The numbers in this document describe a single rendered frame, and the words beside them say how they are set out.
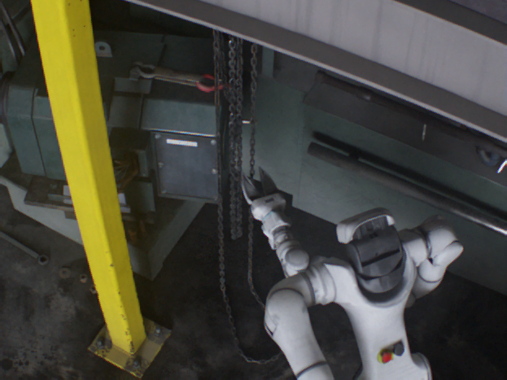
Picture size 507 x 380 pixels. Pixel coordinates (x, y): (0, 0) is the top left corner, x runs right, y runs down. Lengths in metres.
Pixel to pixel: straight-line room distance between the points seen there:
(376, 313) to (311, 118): 1.21
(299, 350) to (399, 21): 0.80
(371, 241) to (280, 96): 1.27
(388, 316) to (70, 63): 0.93
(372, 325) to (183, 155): 0.99
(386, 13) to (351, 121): 1.52
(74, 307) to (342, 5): 2.02
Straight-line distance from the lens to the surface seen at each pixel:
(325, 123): 2.95
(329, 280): 1.90
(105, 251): 2.44
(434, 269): 2.14
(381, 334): 1.99
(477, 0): 2.43
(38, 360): 3.08
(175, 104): 2.59
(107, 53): 2.72
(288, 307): 1.85
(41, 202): 3.01
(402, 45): 1.42
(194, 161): 2.67
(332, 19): 1.45
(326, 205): 3.28
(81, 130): 2.04
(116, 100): 2.63
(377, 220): 1.89
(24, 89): 2.74
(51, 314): 3.17
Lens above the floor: 2.68
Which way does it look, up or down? 51 degrees down
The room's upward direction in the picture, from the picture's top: 1 degrees clockwise
